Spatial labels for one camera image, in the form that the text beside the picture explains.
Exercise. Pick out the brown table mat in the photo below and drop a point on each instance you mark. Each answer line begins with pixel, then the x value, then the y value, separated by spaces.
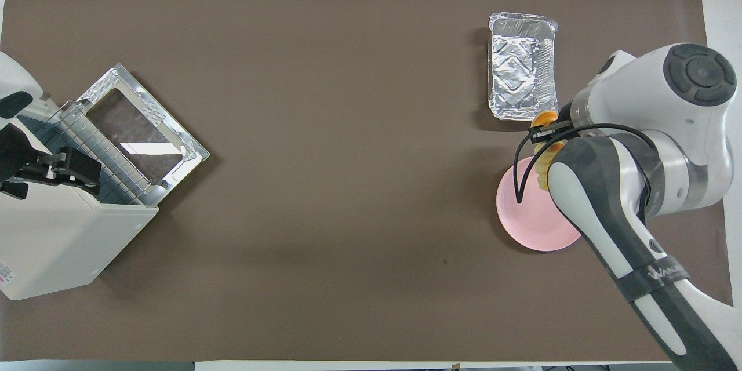
pixel 348 185

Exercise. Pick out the glass oven door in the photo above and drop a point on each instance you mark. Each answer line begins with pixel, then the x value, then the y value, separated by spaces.
pixel 133 122

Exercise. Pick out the aluminium foil tray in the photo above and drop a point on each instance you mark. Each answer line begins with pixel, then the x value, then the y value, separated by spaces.
pixel 522 69

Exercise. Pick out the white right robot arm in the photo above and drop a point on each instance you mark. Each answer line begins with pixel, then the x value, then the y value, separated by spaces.
pixel 637 98

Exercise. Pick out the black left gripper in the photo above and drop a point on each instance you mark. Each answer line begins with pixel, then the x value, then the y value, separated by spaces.
pixel 14 156

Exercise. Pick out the pink round plate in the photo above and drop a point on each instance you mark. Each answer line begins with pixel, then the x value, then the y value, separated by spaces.
pixel 533 220

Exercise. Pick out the orange food slices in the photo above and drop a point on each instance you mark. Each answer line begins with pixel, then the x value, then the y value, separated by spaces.
pixel 545 117

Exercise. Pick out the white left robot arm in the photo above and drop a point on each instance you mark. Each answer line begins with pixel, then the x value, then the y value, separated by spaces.
pixel 14 78

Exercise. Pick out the cream toaster oven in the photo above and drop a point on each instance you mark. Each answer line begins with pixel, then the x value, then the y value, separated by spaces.
pixel 52 243

